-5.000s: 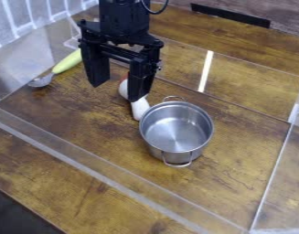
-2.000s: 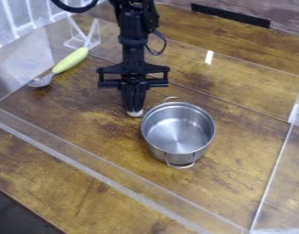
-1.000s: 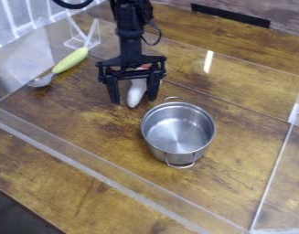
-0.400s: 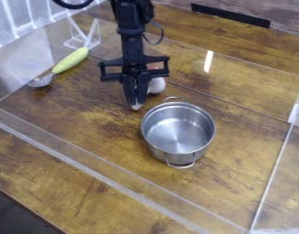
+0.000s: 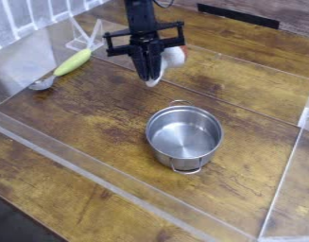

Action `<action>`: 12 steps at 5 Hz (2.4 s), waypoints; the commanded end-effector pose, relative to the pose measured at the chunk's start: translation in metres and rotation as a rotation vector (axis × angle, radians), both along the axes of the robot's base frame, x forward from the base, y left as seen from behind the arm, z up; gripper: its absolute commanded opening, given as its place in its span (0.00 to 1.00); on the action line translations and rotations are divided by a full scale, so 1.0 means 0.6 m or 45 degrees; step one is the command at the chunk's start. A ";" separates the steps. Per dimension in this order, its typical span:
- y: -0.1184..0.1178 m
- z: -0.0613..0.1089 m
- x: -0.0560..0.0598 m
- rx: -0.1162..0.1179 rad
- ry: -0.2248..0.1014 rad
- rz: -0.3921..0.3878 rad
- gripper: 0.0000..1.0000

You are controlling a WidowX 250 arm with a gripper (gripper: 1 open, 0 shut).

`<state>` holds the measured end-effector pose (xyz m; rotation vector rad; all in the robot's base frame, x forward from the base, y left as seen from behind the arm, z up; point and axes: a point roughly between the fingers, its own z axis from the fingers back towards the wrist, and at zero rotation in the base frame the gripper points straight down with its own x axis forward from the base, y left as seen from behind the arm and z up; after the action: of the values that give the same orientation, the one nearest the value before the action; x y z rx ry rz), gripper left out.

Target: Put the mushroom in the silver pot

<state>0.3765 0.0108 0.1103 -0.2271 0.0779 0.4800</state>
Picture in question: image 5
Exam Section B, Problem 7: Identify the black strip on table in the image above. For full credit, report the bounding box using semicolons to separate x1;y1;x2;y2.
198;3;281;29

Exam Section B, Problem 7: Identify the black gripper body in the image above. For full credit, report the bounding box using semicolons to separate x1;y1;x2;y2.
103;15;187;59

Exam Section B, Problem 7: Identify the silver metal pot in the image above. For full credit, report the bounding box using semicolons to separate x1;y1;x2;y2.
146;99;225;175

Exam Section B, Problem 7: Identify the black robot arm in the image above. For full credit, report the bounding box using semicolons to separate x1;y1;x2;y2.
105;0;186;82

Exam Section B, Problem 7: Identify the green handled metal spoon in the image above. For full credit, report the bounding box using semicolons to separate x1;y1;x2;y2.
30;48;91;91

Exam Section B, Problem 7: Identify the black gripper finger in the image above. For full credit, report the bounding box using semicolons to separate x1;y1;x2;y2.
131;46;151;81
150;43;163;79

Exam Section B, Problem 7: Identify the white red toy mushroom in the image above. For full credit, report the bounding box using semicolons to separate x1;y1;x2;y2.
146;45;189;87

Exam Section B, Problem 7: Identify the clear acrylic stand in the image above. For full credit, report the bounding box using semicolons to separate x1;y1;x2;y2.
66;18;106;51

